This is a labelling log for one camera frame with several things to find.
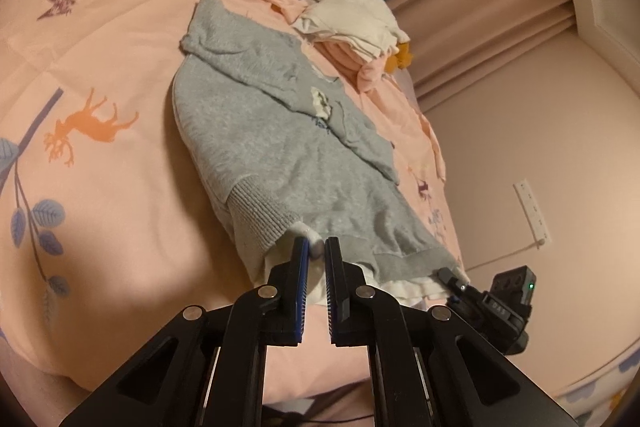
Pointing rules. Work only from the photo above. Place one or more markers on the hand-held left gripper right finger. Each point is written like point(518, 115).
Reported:
point(332, 287)

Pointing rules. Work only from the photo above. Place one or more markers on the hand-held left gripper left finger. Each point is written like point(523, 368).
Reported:
point(300, 282)

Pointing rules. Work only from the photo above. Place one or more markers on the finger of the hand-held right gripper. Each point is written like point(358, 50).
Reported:
point(449, 279)

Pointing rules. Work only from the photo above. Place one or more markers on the grey sweatshirt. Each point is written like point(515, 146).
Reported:
point(280, 147)

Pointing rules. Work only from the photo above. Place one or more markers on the stack of pink folded clothes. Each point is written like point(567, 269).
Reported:
point(350, 62)

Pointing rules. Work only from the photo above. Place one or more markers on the cloud printed cloth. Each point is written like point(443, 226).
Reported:
point(600, 387)

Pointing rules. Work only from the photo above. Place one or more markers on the white folded garment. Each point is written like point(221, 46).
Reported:
point(345, 22)

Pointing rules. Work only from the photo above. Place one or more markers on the pink curtain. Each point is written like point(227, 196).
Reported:
point(490, 7)

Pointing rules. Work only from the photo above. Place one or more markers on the pink printed blanket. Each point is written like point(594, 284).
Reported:
point(125, 57)

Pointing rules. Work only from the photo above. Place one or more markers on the white wall socket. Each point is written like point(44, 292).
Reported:
point(532, 212)

